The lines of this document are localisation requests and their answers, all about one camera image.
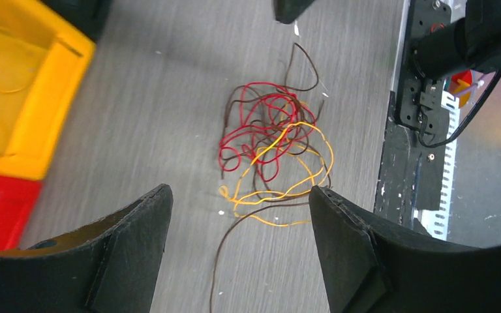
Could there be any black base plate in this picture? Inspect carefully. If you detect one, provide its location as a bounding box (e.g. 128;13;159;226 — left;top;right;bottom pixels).
373;1;451;235

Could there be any yellow plastic bin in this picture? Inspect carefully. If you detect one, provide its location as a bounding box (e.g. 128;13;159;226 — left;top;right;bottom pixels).
0;1;95;181

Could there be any slotted cable duct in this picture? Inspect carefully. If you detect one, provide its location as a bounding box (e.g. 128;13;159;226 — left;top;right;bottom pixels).
420;90;460;241

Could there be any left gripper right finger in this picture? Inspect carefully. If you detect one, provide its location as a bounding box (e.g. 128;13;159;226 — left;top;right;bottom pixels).
309;186;501;312

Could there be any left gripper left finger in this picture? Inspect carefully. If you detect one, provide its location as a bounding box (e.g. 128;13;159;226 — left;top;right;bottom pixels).
0;184;173;312

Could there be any coloured wire bundle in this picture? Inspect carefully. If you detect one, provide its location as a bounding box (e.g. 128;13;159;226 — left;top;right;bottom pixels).
218;42;335;228

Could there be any black plastic bin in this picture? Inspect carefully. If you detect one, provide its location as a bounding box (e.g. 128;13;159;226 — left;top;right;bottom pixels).
42;0;113;42

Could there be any black clear-topped device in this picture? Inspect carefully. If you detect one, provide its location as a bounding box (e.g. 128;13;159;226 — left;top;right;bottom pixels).
273;0;314;25

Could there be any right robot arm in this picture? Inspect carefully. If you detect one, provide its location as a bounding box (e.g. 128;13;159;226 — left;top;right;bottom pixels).
414;0;501;80

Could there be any brown wire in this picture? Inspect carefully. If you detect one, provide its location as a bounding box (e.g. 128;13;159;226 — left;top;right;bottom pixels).
209;200;312;313

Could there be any red plastic bin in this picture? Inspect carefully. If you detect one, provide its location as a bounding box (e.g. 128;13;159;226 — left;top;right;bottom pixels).
0;176;42;250

